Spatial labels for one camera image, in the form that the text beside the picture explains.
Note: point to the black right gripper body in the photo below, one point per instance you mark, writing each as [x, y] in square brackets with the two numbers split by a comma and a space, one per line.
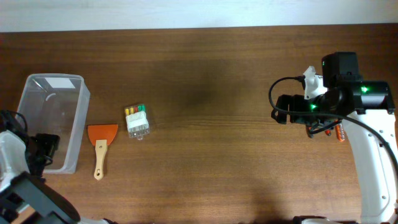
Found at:
[317, 104]

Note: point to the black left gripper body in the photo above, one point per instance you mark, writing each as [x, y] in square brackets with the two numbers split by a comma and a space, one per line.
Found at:
[41, 149]

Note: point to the clear plastic storage container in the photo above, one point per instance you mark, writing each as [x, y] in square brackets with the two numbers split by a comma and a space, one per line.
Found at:
[55, 103]

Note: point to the red handled small pliers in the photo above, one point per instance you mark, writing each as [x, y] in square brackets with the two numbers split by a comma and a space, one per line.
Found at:
[311, 130]

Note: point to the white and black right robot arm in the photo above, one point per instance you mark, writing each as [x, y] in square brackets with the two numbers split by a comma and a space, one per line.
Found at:
[359, 111]

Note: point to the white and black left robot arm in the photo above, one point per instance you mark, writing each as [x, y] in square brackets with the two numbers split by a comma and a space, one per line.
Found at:
[23, 160]

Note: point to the orange holder of drill bits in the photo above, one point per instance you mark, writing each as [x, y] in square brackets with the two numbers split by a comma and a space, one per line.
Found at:
[340, 133]

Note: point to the clear case of coloured screwdrivers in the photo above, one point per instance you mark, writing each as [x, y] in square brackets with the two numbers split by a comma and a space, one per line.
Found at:
[136, 121]

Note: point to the orange scraper with wooden handle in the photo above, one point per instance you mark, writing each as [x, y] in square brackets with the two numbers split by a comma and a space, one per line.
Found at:
[101, 136]

